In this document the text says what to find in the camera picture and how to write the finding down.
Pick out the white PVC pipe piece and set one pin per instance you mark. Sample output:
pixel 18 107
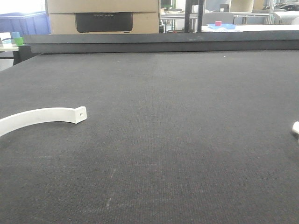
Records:
pixel 295 128

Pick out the blue shallow tray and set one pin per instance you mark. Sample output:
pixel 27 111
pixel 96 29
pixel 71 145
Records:
pixel 223 25

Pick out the red cube block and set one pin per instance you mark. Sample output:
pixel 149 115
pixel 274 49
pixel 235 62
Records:
pixel 218 23

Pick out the large cardboard box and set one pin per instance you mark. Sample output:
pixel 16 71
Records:
pixel 68 17

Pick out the blue plastic crate background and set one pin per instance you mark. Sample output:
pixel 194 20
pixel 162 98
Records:
pixel 35 23

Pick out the light blue cube block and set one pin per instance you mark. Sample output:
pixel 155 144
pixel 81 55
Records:
pixel 15 35

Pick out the white curved pipe clamp bracket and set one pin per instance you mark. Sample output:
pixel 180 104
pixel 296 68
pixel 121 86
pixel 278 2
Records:
pixel 44 115

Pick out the dark grey table back rail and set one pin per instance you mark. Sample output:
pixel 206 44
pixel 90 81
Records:
pixel 148 43

